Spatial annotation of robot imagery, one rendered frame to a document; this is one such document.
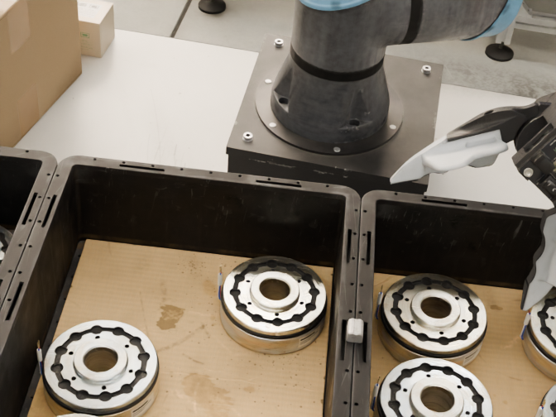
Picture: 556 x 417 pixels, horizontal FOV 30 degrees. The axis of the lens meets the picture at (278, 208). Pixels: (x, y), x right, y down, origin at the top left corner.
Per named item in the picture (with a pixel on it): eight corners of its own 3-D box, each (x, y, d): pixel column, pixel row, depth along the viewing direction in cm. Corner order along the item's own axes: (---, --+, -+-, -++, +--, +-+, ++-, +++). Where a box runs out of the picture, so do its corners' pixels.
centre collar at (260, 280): (255, 270, 103) (255, 266, 102) (304, 280, 102) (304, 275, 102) (244, 306, 99) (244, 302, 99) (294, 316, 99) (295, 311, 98)
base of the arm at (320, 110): (294, 58, 140) (302, -4, 133) (401, 90, 137) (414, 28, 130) (252, 122, 130) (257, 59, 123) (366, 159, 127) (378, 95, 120)
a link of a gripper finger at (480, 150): (384, 162, 76) (511, 142, 75) (385, 143, 82) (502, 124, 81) (390, 202, 77) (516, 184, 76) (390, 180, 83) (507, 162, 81)
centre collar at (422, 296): (411, 289, 102) (412, 284, 102) (461, 297, 102) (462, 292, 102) (407, 325, 99) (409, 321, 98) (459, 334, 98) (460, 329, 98)
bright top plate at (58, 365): (55, 319, 97) (55, 315, 96) (163, 328, 97) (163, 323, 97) (32, 407, 89) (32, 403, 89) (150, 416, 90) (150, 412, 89)
